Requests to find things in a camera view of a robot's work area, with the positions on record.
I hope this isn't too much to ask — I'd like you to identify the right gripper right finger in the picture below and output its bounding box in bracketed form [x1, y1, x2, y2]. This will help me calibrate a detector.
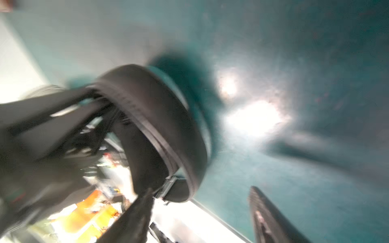
[248, 186, 310, 243]

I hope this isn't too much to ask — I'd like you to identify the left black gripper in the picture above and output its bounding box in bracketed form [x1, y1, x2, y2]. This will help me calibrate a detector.
[1, 87, 116, 234]

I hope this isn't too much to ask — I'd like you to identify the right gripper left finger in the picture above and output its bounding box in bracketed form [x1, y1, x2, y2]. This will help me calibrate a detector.
[97, 188, 154, 243]

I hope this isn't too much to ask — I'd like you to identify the dark green table mat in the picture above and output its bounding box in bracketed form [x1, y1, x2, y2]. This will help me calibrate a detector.
[4, 1, 389, 243]

